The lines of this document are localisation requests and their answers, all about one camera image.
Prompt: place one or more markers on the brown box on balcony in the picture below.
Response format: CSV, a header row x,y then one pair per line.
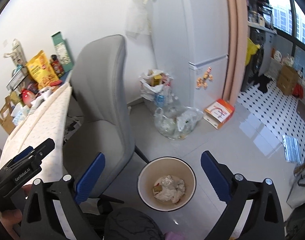
x,y
287,80

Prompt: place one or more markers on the white bag of trash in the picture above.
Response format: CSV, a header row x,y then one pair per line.
x,y
155,86

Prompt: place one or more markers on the black wire basket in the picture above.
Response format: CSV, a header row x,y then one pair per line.
x,y
17,79

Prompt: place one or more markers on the orange white carton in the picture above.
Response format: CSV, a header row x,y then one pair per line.
x,y
218,113

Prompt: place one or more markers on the white game controller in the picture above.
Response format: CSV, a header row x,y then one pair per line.
x,y
45,94

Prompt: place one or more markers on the grey upholstered chair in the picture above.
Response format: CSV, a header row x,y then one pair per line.
x,y
98,87

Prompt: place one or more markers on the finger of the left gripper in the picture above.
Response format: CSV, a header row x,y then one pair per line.
x,y
30,153

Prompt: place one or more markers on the white refrigerator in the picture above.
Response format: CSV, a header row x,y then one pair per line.
x,y
190,42

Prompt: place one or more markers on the blue tissue box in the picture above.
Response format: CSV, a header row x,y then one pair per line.
x,y
19,113

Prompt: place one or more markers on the white tote bag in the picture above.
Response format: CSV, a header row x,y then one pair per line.
x,y
17,54

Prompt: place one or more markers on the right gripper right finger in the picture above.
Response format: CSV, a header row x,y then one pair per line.
x,y
265,218

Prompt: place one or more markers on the person's left hand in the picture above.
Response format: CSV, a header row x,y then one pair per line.
x,y
10,218

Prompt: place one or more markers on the clear plastic trash bag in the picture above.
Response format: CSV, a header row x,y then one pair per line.
x,y
176,123

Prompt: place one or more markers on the dotted cream tablecloth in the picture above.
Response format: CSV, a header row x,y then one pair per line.
x,y
48,121

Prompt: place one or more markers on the mesh bag on fridge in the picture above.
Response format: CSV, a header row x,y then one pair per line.
x,y
137,20

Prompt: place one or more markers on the round white trash bin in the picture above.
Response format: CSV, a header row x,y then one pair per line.
x,y
162,167

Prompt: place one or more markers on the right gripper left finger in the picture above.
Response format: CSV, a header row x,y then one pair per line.
x,y
40,218

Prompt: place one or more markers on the red sauce bottle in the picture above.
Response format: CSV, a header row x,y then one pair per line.
x,y
56,65

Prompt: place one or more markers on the yellow snack bag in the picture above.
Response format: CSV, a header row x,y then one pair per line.
x,y
41,70

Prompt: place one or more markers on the white tissue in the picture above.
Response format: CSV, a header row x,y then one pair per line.
x,y
169,189

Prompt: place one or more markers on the brown cardboard box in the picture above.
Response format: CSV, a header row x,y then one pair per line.
x,y
5,116

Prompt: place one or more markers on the green tall box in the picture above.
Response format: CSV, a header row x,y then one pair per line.
x,y
62,51

